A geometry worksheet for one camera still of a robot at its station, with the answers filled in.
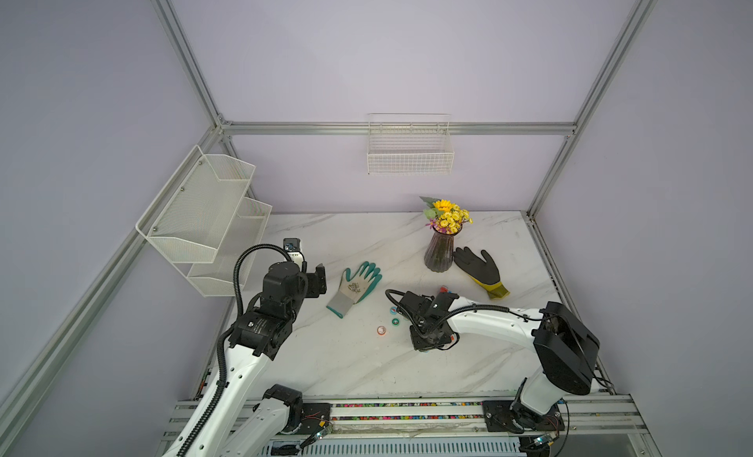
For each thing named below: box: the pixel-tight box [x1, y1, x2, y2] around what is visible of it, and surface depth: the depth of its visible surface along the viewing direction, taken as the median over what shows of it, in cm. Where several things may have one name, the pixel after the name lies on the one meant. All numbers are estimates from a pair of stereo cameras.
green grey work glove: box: [326, 261, 383, 319], surface depth 100 cm
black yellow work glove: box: [452, 246, 510, 300], surface depth 104 cm
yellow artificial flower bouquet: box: [419, 196, 474, 235], surface depth 89 cm
